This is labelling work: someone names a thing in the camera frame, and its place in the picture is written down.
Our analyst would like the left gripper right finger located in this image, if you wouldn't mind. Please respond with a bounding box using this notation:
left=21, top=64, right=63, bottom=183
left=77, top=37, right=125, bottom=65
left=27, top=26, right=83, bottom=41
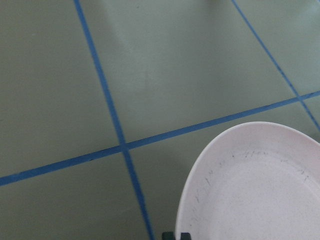
left=180, top=232, right=192, bottom=240

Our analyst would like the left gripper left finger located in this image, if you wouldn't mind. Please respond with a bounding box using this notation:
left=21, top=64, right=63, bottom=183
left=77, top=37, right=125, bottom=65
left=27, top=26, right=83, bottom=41
left=161, top=231, right=175, bottom=240

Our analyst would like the pink plate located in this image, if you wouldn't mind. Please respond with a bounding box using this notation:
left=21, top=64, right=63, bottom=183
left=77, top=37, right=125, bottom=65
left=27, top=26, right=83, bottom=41
left=175, top=121, right=320, bottom=240

